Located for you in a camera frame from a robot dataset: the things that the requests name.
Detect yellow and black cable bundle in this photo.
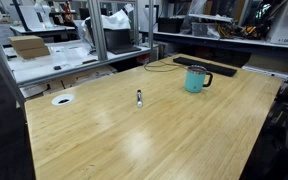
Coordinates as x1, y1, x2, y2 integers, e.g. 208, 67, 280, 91
217, 19, 272, 40

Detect white table cable grommet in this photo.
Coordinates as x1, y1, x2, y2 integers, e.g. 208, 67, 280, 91
51, 93, 75, 107

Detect slim aluminium frame post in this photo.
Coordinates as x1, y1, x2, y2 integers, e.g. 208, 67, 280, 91
147, 0, 155, 51

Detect teal mug with black handle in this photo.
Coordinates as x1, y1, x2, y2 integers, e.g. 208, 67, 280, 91
184, 65, 214, 94

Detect grey diagonal frame beam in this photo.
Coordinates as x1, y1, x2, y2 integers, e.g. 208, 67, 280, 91
0, 13, 27, 111

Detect white workbench shelf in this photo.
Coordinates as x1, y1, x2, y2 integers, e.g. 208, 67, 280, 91
3, 39, 152, 88

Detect thin black cable on table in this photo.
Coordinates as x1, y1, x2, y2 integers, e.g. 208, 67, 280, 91
143, 59, 186, 73

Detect black storage bin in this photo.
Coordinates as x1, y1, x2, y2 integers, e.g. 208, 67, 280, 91
157, 17, 185, 34

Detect clear plastic container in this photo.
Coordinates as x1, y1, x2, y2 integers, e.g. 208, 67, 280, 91
191, 21, 221, 39

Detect black laptop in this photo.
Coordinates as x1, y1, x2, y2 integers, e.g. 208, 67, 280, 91
103, 28, 142, 55

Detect flattened cardboard sheets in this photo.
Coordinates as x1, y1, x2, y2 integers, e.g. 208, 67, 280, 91
19, 64, 118, 100

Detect cardboard box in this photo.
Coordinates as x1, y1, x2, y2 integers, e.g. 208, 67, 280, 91
8, 35, 51, 60

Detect white plastic bag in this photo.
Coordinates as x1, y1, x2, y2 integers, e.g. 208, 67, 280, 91
82, 8, 132, 32

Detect black and white marker pen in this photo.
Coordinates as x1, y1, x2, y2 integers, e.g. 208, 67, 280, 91
136, 89, 144, 108

